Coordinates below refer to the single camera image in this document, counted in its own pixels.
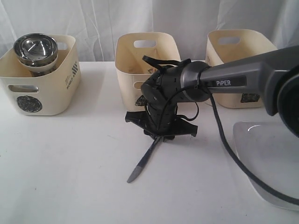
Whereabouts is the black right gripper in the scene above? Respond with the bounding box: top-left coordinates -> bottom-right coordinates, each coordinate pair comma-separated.
125,103 -> 198,140

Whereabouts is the steel table knife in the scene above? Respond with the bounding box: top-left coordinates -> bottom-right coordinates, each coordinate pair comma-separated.
127,137 -> 162,183

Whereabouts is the white ceramic bowl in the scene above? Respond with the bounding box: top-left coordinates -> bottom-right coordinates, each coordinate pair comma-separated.
23,60 -> 57,73

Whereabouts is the stainless steel bowl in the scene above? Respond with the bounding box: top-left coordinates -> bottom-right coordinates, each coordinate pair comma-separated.
21,38 -> 50,58
13,33 -> 58,67

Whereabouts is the steel mug with solid handle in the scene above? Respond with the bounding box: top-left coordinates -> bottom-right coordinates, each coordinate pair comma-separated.
8,85 -> 39,92

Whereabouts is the steel spoon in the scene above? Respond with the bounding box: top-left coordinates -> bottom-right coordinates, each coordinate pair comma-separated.
147,68 -> 157,74

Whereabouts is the wooden chopstick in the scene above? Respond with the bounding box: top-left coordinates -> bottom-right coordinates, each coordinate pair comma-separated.
115,42 -> 138,70

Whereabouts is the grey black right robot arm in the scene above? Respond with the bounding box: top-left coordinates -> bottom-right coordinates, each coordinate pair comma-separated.
125,46 -> 299,138

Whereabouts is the cream bin with triangle mark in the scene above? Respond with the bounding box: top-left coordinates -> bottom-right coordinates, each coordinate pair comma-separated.
115,32 -> 181,112

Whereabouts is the cream bin with square mark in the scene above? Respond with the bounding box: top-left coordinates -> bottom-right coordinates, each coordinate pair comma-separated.
205,29 -> 277,109

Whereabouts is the cream bin with circle mark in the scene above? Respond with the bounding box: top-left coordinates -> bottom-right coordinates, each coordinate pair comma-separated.
0,35 -> 81,116

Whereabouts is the large white square plate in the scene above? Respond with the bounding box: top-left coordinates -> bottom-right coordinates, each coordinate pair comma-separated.
233,122 -> 299,198

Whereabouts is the white backdrop curtain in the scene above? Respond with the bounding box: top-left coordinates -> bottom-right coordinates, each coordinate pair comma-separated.
0,0 -> 299,61

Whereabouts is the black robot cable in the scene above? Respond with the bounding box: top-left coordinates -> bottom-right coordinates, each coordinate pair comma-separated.
142,55 -> 299,206

